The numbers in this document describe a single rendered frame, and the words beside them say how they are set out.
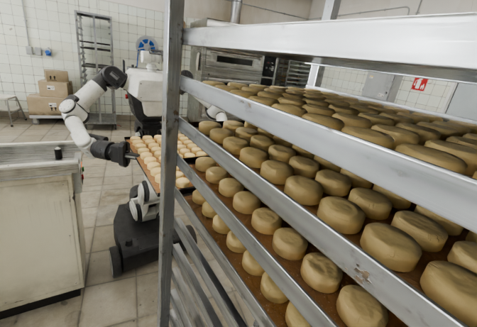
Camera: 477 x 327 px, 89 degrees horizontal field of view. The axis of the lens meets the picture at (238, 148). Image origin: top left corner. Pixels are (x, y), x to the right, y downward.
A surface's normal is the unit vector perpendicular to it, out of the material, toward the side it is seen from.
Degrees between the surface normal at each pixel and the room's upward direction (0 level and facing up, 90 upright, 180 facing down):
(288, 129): 90
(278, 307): 0
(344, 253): 90
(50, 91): 91
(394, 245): 0
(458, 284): 0
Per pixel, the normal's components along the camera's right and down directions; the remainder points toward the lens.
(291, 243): 0.13, -0.93
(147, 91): 0.55, 0.37
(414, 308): -0.83, 0.08
